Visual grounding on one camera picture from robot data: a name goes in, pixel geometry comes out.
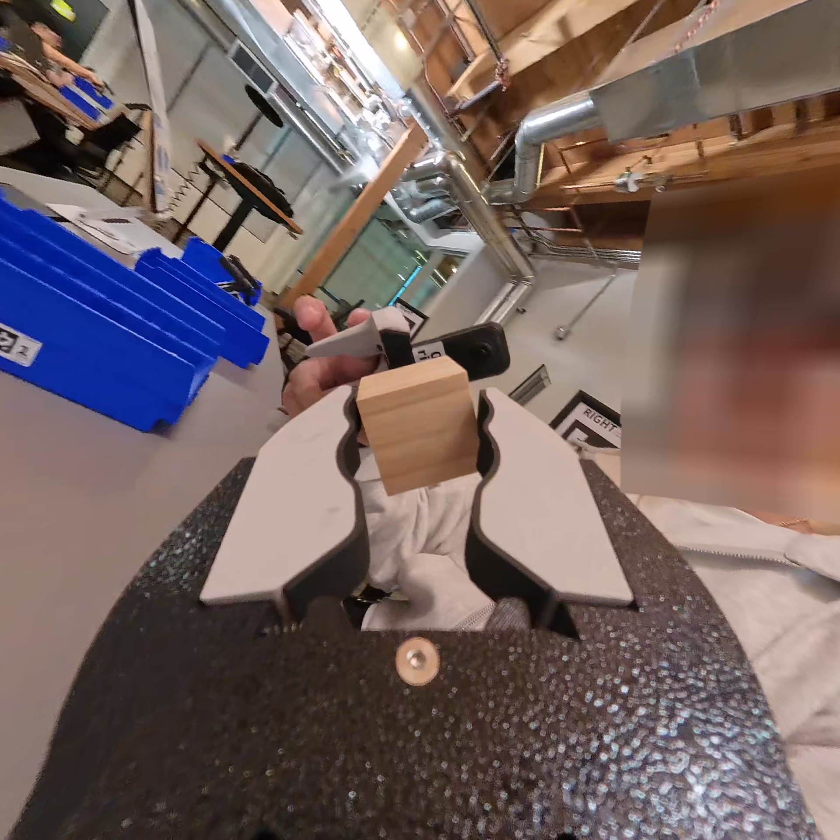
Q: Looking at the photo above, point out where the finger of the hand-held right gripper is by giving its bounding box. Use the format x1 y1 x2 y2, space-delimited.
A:
304 323 387 361

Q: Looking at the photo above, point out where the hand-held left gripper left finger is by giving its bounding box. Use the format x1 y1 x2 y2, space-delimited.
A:
197 386 371 623

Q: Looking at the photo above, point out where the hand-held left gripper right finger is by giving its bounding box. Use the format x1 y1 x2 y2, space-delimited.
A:
466 387 637 639

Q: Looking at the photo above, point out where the blue-striped wooden cube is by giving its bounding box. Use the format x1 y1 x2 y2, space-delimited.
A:
356 356 480 496

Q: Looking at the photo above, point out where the blue plastic bin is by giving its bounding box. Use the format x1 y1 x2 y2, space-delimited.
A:
62 77 114 127
0 184 219 435
134 235 271 370

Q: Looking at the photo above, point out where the person's right forearm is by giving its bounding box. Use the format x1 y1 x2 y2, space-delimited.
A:
357 472 532 632

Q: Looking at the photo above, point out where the person's right hand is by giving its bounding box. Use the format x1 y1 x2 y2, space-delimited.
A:
281 294 374 419

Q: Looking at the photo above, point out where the black-framed sign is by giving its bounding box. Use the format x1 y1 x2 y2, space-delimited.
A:
550 389 623 455
386 298 429 342

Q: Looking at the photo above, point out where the black backpack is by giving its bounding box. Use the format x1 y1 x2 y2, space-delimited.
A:
230 164 293 221

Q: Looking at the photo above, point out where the white roll-up banner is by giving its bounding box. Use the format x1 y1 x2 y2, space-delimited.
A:
131 0 177 214

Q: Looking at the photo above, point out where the silver round ventilation duct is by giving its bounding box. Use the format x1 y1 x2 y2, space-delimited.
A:
394 92 603 309

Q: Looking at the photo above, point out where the rectangular metal duct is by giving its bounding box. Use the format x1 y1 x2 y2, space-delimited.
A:
591 0 840 144

